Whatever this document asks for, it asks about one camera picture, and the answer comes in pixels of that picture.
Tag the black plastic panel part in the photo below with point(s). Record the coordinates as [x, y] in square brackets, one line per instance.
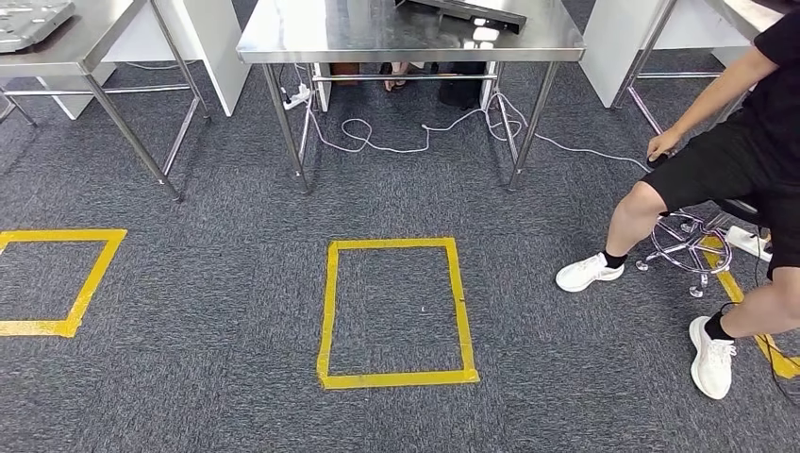
[475, 12]

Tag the black handheld device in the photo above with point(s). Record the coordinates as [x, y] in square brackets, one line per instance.
[657, 161]

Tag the stainless steel workbench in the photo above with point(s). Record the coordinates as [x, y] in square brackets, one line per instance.
[375, 31]

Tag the grey metal plate part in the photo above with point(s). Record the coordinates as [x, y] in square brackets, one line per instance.
[31, 22]

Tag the person's foot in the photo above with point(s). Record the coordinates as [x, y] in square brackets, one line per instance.
[395, 78]

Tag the black bag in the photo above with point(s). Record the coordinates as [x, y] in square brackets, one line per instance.
[462, 90]

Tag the brown box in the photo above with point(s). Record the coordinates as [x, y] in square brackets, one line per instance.
[344, 74]

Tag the white power strip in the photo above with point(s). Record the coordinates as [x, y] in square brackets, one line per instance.
[747, 242]
[297, 99]

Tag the white desk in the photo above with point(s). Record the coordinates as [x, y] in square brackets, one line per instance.
[219, 56]
[606, 50]

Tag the stainless steel table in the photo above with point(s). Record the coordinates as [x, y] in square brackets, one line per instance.
[81, 37]
[644, 106]

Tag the yellow floor tape square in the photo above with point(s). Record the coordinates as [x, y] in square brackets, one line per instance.
[728, 284]
[94, 275]

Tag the person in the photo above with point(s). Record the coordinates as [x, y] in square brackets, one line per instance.
[719, 162]

